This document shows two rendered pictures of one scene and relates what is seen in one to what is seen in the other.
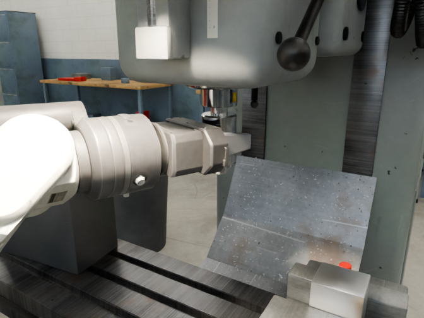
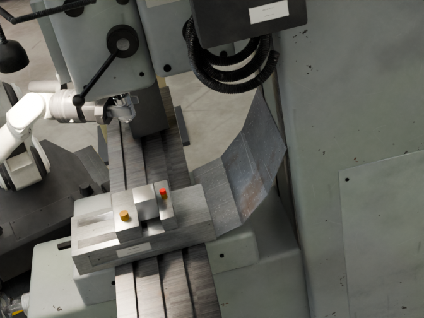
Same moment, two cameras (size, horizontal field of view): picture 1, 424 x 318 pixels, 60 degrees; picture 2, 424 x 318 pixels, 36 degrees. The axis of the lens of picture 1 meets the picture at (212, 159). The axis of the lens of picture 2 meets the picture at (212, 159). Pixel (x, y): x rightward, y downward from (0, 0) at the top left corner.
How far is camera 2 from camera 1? 148 cm
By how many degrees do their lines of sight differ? 54
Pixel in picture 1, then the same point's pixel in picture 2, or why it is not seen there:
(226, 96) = not seen: hidden behind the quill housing
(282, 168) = (265, 111)
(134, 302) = (136, 166)
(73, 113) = (55, 88)
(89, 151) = (52, 107)
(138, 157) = (67, 113)
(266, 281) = (227, 188)
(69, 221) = not seen: hidden behind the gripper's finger
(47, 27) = not seen: outside the picture
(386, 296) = (164, 211)
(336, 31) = (156, 68)
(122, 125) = (64, 98)
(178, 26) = (62, 72)
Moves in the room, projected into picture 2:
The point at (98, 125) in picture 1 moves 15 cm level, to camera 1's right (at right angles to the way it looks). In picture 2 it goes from (56, 97) to (86, 116)
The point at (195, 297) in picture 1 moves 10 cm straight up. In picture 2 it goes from (160, 176) to (152, 149)
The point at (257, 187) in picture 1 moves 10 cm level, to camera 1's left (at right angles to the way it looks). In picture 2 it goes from (255, 118) to (231, 108)
